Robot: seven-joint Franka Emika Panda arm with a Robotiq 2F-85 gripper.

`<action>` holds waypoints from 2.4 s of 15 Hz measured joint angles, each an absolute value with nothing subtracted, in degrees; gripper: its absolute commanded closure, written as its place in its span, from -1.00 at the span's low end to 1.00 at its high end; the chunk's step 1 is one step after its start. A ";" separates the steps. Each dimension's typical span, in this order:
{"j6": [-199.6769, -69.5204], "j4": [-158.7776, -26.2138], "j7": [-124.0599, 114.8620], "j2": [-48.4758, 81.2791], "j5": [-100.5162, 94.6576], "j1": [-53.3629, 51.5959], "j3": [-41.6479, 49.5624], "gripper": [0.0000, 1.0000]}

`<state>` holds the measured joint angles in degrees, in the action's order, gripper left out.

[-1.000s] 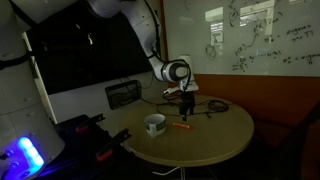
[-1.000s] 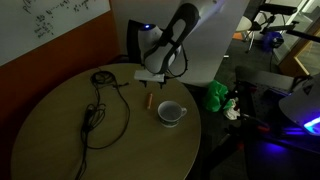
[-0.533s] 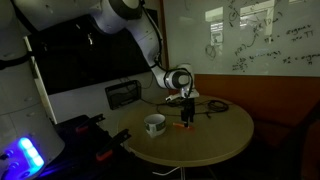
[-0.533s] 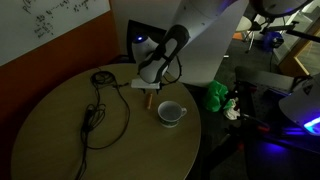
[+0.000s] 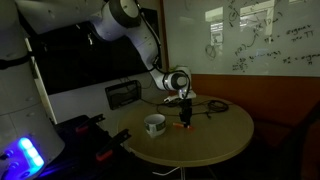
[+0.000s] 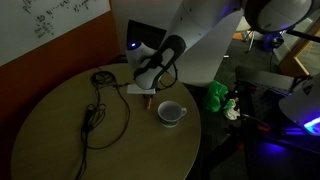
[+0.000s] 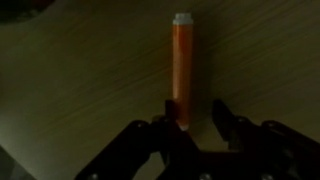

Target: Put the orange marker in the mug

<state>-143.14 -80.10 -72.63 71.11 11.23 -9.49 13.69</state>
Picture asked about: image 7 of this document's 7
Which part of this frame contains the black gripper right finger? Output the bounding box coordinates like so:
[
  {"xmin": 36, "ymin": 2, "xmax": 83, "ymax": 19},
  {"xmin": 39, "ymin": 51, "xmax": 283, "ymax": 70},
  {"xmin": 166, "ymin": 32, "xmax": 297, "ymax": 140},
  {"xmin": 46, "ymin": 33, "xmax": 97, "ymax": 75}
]
[{"xmin": 212, "ymin": 99, "xmax": 320, "ymax": 168}]

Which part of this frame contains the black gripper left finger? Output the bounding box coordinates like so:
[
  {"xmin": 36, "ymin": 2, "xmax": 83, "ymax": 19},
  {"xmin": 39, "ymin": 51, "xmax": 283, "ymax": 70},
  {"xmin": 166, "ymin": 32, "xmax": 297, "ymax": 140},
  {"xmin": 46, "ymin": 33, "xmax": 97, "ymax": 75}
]
[{"xmin": 74, "ymin": 99, "xmax": 202, "ymax": 180}]

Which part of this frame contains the orange marker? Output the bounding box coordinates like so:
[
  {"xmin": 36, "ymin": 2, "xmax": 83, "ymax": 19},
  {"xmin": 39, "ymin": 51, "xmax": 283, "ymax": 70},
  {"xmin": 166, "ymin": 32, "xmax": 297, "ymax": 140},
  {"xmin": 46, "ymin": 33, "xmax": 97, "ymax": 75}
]
[{"xmin": 172, "ymin": 12, "xmax": 195, "ymax": 131}]

